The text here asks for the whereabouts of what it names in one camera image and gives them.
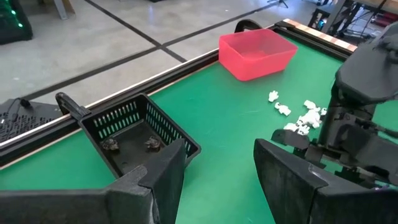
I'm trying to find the pink plastic bin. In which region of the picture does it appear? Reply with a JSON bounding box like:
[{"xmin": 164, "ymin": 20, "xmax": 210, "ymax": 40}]
[{"xmin": 218, "ymin": 28, "xmax": 299, "ymax": 82}]

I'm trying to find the green table mat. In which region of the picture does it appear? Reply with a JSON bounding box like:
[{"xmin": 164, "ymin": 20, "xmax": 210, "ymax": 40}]
[{"xmin": 0, "ymin": 30, "xmax": 398, "ymax": 224}]

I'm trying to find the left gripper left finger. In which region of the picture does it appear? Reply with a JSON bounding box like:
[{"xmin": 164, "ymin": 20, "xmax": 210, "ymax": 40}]
[{"xmin": 105, "ymin": 138, "xmax": 187, "ymax": 224}]

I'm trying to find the black computer with green lights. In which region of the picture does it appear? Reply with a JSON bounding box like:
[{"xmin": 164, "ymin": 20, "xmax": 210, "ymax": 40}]
[{"xmin": 0, "ymin": 0, "xmax": 34, "ymax": 45}]

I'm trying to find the black perforated computer case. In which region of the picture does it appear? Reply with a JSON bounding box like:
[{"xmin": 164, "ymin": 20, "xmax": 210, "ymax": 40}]
[{"xmin": 0, "ymin": 98, "xmax": 63, "ymax": 144}]

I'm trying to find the black table clamp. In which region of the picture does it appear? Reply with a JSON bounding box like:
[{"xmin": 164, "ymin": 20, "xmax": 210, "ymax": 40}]
[
  {"xmin": 234, "ymin": 18, "xmax": 264, "ymax": 34},
  {"xmin": 55, "ymin": 91, "xmax": 91, "ymax": 121}
]

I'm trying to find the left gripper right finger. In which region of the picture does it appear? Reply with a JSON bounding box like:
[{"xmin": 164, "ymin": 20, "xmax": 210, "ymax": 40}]
[{"xmin": 253, "ymin": 138, "xmax": 366, "ymax": 224}]

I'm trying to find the black slotted plastic basket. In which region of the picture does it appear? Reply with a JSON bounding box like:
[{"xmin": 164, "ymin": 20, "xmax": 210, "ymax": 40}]
[{"xmin": 77, "ymin": 92, "xmax": 202, "ymax": 180}]

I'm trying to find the black metal table frame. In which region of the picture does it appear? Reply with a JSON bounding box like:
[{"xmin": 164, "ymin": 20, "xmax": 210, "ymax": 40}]
[{"xmin": 0, "ymin": 18, "xmax": 358, "ymax": 167}]

